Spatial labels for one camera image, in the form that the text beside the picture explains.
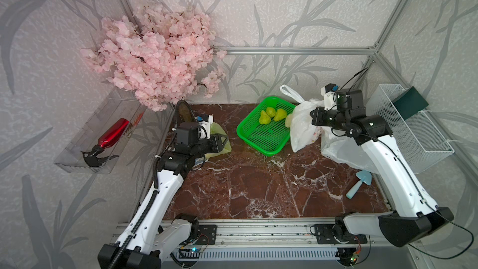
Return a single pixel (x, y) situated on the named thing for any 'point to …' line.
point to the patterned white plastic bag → (304, 134)
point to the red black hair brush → (122, 127)
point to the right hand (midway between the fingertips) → (309, 111)
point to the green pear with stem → (264, 119)
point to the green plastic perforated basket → (267, 139)
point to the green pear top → (281, 114)
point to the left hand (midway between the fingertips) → (226, 138)
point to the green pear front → (271, 111)
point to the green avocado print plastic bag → (215, 128)
